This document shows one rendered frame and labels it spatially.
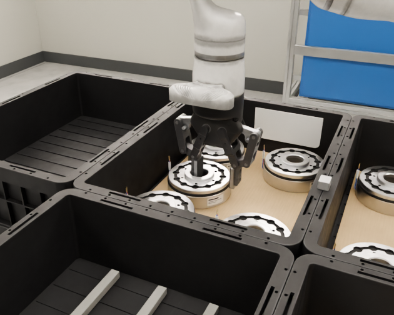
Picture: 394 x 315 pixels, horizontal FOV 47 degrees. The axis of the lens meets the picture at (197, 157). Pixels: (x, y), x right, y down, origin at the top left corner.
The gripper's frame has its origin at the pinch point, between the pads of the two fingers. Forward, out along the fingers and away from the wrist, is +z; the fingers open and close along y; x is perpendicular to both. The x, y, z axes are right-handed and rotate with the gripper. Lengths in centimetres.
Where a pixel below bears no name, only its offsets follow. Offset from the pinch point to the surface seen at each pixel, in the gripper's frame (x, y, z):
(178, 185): 4.3, 4.5, 0.8
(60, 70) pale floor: -249, 255, 87
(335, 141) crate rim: -7.3, -16.5, -6.1
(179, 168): -1.0, 7.1, 1.2
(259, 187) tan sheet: -5.3, -5.8, 4.0
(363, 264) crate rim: 19.4, -23.9, -5.9
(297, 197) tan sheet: -5.1, -12.3, 4.0
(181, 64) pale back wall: -271, 144, 73
